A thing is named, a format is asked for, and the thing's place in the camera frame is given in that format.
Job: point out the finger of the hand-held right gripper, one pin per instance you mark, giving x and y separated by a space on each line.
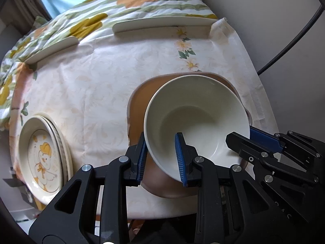
264 137
238 143

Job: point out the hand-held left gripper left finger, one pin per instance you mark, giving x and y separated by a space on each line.
141 160

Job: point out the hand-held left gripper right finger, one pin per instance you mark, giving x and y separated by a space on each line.
179 160

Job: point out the cream duck print bowl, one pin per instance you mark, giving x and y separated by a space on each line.
198 106

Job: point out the cream duck print plate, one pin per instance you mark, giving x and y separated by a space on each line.
42 157
68 157

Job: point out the cream floral tablecloth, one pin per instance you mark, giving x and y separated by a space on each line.
96 86

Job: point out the white plate at far edge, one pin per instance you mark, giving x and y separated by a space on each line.
162 24

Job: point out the white plate at edge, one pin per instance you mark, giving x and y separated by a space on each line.
162 24
50 49

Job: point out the white plate at left edge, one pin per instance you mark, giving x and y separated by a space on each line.
50 49

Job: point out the floral striped blanket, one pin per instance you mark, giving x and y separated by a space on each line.
76 25

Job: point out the brown curtain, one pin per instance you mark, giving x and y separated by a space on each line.
20 2

